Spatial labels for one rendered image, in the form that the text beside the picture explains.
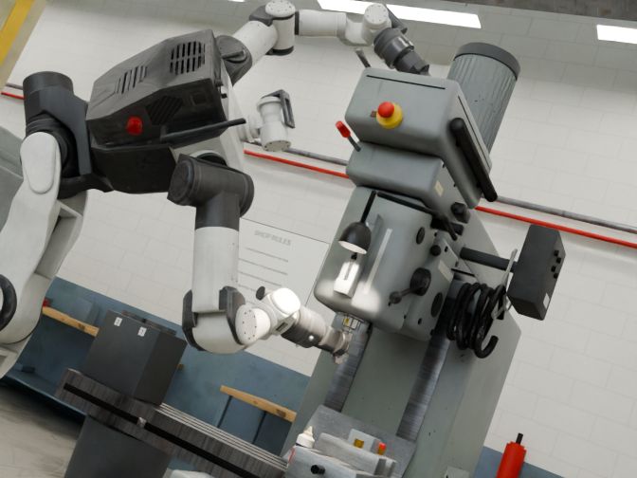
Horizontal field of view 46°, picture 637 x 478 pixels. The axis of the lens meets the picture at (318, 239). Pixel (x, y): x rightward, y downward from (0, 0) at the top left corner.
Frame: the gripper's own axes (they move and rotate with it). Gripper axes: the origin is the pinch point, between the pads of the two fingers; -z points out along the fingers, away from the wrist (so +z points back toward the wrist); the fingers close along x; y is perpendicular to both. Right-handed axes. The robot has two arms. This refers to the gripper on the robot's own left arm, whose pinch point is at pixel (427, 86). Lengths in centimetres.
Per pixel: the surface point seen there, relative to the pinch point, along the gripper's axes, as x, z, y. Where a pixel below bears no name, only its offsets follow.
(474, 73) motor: -14.2, -1.2, 17.8
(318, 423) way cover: -36, -50, -79
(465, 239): -23.9, -35.9, -13.6
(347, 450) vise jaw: 13, -59, -75
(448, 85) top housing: 24.5, -10.0, -4.9
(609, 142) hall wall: -403, -13, 225
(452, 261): -16.4, -39.0, -22.3
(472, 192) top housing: -9.1, -28.4, -7.4
